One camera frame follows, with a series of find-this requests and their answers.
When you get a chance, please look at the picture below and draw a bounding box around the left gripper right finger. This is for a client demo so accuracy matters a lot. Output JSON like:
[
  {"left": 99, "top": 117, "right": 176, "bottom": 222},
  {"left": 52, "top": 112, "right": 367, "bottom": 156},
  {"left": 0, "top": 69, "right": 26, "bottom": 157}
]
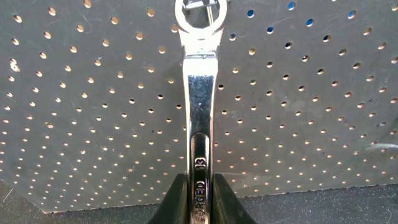
[{"left": 213, "top": 173, "right": 258, "bottom": 224}]

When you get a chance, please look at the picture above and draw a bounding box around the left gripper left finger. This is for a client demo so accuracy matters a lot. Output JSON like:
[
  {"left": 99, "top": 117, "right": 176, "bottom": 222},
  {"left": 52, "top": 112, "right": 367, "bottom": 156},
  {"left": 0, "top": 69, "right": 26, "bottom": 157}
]
[{"left": 147, "top": 173, "right": 189, "bottom": 224}]

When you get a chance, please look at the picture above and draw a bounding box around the wrench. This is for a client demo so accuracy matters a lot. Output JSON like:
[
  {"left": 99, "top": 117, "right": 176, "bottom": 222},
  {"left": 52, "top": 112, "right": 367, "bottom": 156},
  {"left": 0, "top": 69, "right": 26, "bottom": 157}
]
[{"left": 174, "top": 0, "right": 228, "bottom": 224}]

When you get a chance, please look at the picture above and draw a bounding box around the black pegboard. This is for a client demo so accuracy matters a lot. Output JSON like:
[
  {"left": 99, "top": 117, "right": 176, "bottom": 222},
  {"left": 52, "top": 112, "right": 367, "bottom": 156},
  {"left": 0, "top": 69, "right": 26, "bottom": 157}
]
[{"left": 0, "top": 0, "right": 398, "bottom": 215}]

